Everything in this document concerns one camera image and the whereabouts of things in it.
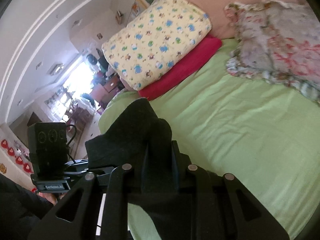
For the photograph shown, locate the black pants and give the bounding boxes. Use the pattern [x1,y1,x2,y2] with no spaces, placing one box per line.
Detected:
[85,98,191,216]

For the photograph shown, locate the red folded blanket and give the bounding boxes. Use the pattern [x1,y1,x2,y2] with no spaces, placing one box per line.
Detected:
[138,35,222,101]

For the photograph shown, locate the person's left hand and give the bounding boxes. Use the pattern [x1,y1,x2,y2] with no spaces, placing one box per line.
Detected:
[38,192,66,205]

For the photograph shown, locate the dark wooden cabinet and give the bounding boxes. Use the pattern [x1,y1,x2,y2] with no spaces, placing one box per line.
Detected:
[27,112,42,127]

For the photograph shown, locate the yellow cartoon print quilt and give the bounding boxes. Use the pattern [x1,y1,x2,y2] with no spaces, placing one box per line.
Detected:
[102,0,212,91]

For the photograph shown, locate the floral ruffled pillow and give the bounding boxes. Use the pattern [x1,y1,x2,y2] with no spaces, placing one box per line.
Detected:
[224,0,319,102]

